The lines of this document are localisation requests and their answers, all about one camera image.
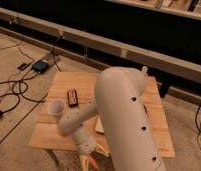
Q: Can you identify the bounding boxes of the orange pepper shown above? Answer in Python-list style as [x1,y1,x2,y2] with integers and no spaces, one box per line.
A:
[89,157,99,170]

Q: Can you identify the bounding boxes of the black cable at right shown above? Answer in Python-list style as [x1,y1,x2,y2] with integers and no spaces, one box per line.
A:
[194,96,201,171]

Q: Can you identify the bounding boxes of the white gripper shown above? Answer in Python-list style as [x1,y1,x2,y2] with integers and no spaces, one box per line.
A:
[77,137,109,171]

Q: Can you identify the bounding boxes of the black cable on floor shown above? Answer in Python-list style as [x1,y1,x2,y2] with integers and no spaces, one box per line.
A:
[0,35,63,152]

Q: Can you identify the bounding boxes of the dark brown rectangular box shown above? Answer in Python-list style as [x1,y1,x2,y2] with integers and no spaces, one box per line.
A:
[67,89,78,107]

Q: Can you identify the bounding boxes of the light wooden board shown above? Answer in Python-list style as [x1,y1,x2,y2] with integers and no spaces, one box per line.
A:
[28,71,176,159]

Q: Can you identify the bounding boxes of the small black flat device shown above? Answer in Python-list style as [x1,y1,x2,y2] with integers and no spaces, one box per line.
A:
[18,63,31,71]

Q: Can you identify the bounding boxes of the long wooden rail frame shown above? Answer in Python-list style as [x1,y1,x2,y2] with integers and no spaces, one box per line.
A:
[0,7,201,84]

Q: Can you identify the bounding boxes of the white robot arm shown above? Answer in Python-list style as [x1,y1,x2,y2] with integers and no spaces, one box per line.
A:
[58,67,166,171]

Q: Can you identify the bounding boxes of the white paper card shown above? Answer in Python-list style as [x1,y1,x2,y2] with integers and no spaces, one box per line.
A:
[95,117,105,134]

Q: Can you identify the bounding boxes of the small black electronics box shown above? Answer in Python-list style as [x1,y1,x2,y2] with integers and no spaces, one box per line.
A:
[32,60,49,73]

